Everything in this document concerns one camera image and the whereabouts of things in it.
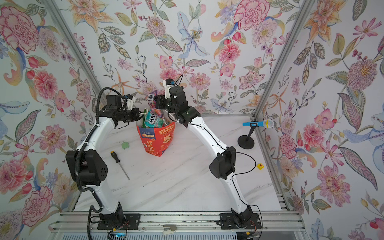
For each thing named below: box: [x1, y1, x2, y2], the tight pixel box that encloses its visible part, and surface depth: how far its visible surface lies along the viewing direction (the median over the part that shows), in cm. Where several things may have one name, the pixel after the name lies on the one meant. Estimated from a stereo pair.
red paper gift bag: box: [136, 121, 176, 157], surface depth 88 cm
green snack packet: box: [142, 108, 148, 129], surface depth 87 cm
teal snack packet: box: [145, 108, 166, 128], surface depth 88 cm
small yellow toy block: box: [256, 163, 265, 170], surface depth 95 cm
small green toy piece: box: [121, 140, 130, 150], surface depth 106 cm
